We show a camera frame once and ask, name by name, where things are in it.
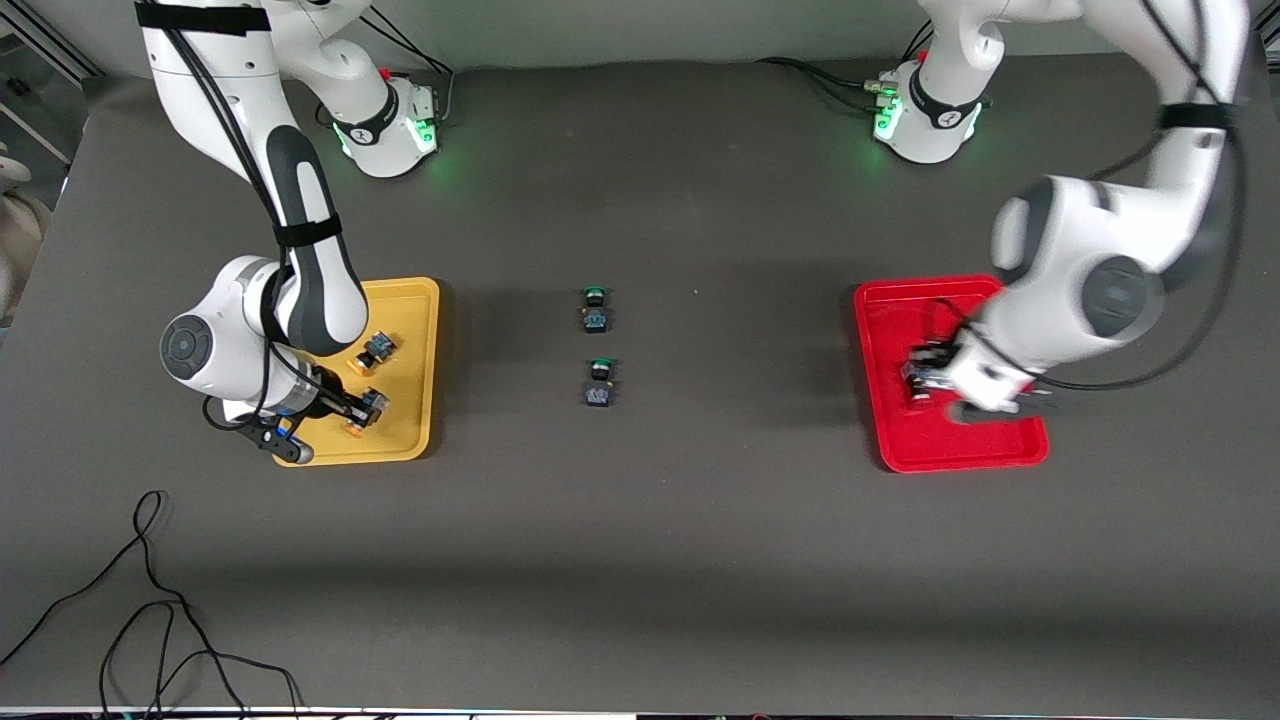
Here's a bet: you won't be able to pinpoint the orange-yellow push button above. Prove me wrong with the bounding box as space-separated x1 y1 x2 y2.
346 331 399 379
344 387 392 440

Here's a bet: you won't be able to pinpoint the red plastic tray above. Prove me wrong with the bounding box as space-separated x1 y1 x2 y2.
853 274 1051 474

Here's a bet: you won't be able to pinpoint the yellow plastic tray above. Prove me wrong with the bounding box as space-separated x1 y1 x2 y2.
272 277 442 468

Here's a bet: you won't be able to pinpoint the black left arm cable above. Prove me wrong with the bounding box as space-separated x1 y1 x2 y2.
935 0 1253 393

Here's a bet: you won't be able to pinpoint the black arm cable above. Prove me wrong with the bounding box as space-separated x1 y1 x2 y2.
935 0 1253 393
160 25 347 433

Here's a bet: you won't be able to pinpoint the black cable on table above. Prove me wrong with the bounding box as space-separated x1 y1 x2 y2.
0 489 303 720

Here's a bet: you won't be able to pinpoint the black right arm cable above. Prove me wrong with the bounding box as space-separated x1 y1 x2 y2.
160 25 347 433

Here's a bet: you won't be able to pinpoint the black left base cables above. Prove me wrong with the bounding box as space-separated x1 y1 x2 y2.
756 20 936 116

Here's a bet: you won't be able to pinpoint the black base cables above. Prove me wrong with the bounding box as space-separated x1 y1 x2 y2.
315 10 457 129
756 20 936 116

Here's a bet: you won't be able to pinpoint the black right base cables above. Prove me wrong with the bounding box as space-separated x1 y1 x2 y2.
315 10 457 129

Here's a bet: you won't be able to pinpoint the aluminium frame rail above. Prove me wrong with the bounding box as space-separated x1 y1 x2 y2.
0 10 103 166

